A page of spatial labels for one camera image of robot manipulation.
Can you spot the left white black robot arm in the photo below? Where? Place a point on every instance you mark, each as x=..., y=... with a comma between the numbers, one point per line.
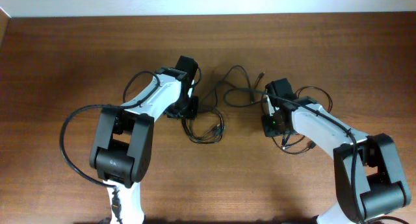
x=122, y=147

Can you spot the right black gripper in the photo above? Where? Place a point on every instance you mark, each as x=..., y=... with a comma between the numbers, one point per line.
x=270, y=131

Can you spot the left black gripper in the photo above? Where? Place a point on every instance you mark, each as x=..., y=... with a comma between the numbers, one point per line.
x=190, y=113

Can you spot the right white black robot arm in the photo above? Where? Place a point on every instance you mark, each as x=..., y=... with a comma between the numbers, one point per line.
x=370, y=182

